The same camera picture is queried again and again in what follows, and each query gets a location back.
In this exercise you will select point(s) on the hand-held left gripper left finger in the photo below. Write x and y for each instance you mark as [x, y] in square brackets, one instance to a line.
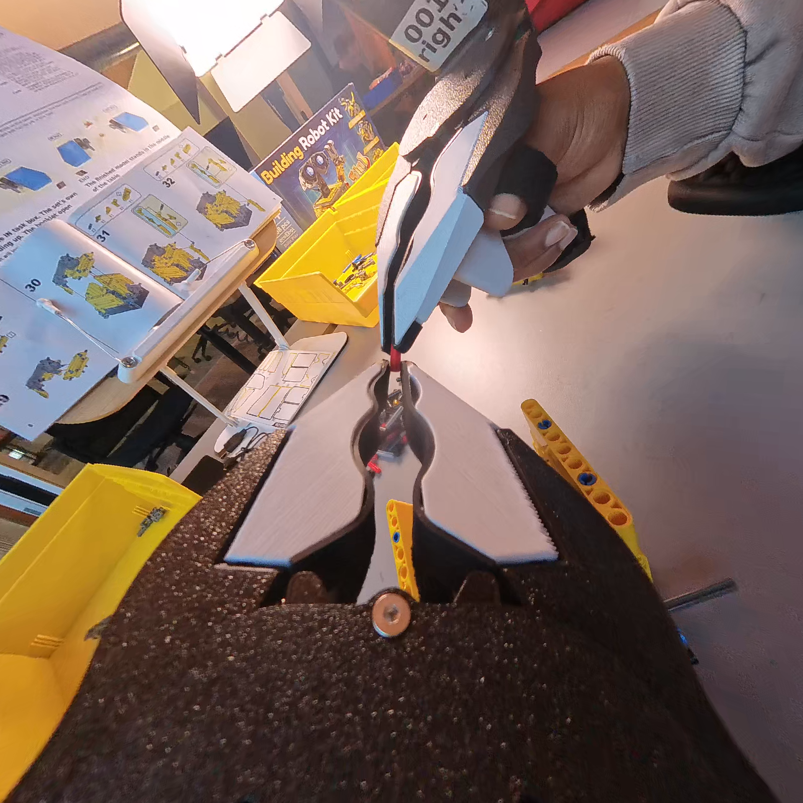
[301, 495]

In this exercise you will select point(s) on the white lamp panel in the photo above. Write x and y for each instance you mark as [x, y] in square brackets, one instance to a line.
[219, 25]

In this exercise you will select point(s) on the person's right forearm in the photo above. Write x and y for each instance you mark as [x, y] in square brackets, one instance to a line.
[690, 81]

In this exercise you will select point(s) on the red tote bag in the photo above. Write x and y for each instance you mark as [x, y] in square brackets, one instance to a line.
[546, 12]

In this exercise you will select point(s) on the yellow toy robot model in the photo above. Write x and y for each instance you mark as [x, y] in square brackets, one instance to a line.
[583, 477]

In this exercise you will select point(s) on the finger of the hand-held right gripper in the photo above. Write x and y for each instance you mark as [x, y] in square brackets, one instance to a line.
[395, 219]
[439, 251]

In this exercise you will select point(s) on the blue robot kit box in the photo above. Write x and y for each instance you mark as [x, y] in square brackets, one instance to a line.
[313, 163]

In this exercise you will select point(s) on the white building instruction booklet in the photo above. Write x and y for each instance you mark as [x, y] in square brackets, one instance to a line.
[94, 188]

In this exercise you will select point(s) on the pile of black red pins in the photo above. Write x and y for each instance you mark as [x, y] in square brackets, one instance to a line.
[392, 433]

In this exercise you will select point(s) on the assorted grey blue small parts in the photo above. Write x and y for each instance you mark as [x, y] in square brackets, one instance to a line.
[357, 270]

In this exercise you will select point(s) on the grey desk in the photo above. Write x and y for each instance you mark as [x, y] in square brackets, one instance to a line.
[659, 376]

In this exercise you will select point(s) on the white sticker sheet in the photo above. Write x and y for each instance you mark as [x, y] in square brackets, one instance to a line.
[282, 389]

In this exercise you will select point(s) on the white book stand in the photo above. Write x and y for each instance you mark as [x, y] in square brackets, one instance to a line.
[188, 313]

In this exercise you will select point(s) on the person's right hand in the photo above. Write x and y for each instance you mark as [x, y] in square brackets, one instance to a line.
[583, 138]

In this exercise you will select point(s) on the black wrist rest pad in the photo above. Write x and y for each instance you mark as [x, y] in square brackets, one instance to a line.
[740, 188]

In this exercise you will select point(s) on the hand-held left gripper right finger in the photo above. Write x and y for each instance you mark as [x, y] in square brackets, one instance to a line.
[483, 489]

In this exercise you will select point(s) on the yellow gear rack subassembly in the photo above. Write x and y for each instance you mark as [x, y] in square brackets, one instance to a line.
[527, 280]

